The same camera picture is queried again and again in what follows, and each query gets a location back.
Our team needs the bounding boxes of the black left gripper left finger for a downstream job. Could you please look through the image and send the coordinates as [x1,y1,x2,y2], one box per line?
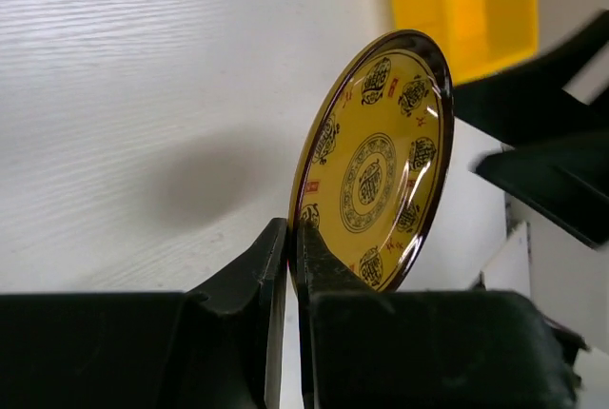
[1,218,286,408]

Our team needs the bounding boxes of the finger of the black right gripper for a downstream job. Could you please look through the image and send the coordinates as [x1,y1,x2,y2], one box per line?
[475,135,608,248]
[454,10,608,146]

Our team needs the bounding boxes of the yellow patterned plate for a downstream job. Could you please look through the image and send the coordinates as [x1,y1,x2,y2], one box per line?
[288,29,455,291]

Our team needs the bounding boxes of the yellow plastic bin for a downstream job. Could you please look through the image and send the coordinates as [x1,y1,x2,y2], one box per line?
[390,0,539,84]

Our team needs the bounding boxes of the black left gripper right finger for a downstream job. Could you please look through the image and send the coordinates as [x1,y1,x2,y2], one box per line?
[297,225,584,408]

